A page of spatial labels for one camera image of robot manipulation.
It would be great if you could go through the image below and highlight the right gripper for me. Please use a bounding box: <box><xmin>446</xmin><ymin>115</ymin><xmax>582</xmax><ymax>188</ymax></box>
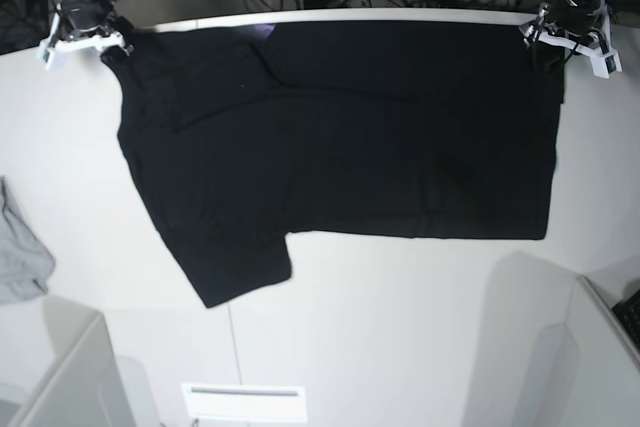
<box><xmin>56</xmin><ymin>0</ymin><xmax>134</xmax><ymax>63</ymax></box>

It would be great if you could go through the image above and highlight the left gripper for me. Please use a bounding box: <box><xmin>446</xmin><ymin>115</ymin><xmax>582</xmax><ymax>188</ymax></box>
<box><xmin>531</xmin><ymin>0</ymin><xmax>604</xmax><ymax>35</ymax></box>

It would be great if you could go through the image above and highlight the black T-shirt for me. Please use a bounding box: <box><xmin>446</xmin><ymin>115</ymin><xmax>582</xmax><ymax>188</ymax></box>
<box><xmin>104</xmin><ymin>22</ymin><xmax>565</xmax><ymax>308</ymax></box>

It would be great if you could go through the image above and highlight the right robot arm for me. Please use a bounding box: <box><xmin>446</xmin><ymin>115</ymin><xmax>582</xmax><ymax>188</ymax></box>
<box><xmin>37</xmin><ymin>0</ymin><xmax>133</xmax><ymax>69</ymax></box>

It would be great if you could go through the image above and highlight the grey cloth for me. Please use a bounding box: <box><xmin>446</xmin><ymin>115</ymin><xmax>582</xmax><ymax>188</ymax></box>
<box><xmin>1</xmin><ymin>177</ymin><xmax>55</xmax><ymax>305</ymax></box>

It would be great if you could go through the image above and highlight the black keyboard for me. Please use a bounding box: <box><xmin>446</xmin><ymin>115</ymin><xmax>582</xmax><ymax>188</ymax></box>
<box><xmin>613</xmin><ymin>292</ymin><xmax>640</xmax><ymax>348</ymax></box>

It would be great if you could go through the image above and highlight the white slotted plate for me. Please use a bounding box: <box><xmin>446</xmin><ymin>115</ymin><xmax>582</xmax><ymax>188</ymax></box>
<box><xmin>181</xmin><ymin>383</ymin><xmax>308</xmax><ymax>423</ymax></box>

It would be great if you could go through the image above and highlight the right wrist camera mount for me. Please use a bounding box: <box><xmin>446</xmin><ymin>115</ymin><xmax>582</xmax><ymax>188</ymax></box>
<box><xmin>35</xmin><ymin>14</ymin><xmax>127</xmax><ymax>70</ymax></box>

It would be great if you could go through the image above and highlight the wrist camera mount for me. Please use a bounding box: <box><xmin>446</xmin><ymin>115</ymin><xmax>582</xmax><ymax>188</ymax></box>
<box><xmin>35</xmin><ymin>14</ymin><xmax>127</xmax><ymax>70</ymax></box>
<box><xmin>519</xmin><ymin>4</ymin><xmax>622</xmax><ymax>79</ymax></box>

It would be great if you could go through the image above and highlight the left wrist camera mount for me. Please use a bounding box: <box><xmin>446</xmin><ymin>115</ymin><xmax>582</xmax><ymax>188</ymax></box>
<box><xmin>519</xmin><ymin>4</ymin><xmax>622</xmax><ymax>79</ymax></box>

